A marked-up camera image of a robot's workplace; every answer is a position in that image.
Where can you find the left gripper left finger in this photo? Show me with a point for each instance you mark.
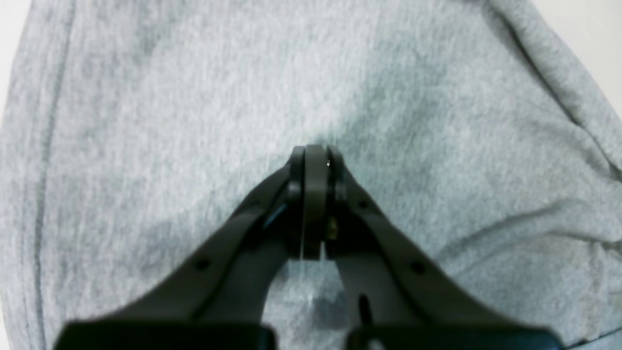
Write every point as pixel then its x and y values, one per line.
pixel 215 299

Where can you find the grey T-shirt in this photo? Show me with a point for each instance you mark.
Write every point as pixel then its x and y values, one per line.
pixel 133 128

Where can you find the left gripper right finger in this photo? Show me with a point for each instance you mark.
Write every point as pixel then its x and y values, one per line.
pixel 398 297

